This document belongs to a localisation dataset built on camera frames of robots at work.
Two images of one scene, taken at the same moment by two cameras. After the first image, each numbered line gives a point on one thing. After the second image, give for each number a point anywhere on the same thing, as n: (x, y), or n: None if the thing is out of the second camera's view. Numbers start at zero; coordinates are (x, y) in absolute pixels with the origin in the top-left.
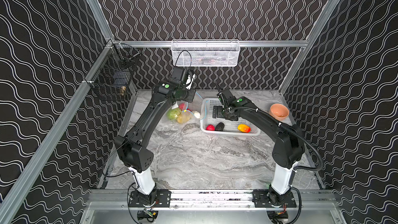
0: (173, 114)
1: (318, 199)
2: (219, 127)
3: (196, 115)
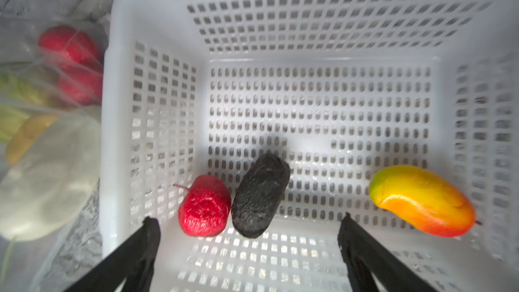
0: (18, 96)
1: None
2: (259, 196)
3: (53, 178)
